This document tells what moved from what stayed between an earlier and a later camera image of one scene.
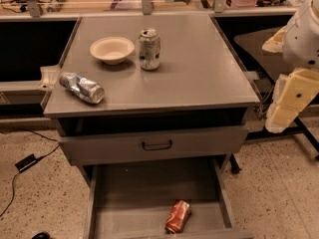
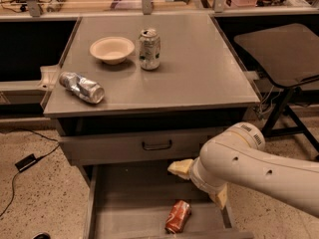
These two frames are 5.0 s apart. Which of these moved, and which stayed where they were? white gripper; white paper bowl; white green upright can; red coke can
Moved: white gripper
Stayed: white paper bowl; red coke can; white green upright can
